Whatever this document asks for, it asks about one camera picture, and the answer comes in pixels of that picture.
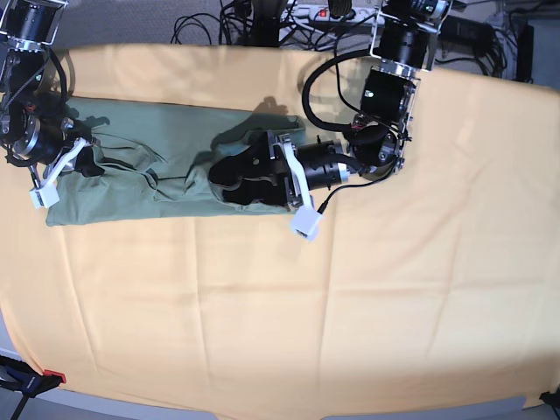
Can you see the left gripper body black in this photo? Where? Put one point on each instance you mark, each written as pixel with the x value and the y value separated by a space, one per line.
pixel 324 163

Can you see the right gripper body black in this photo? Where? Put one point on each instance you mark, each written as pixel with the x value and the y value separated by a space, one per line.
pixel 42 140

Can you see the green T-shirt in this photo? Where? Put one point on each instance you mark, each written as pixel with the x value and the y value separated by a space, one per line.
pixel 156 158

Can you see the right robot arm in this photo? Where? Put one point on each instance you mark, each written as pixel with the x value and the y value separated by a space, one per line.
pixel 33 81

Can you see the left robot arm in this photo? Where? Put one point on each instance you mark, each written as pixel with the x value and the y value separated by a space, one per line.
pixel 377 135

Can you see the yellow table cloth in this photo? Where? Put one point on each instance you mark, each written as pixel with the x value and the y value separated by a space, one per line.
pixel 436 288

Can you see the black power adapter brick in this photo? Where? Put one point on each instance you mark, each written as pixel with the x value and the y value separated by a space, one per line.
pixel 467 32

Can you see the black box on floor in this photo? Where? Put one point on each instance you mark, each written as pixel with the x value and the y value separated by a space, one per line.
pixel 525 53

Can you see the blue clamp with red pad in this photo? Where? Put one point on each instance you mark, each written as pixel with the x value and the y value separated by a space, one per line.
pixel 19 377

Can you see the black clamp at right corner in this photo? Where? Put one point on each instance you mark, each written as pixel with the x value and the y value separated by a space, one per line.
pixel 551 398

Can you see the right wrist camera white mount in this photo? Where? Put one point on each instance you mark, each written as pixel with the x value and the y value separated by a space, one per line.
pixel 44 193

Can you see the black central stand post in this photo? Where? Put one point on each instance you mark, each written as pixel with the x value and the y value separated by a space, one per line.
pixel 265 28

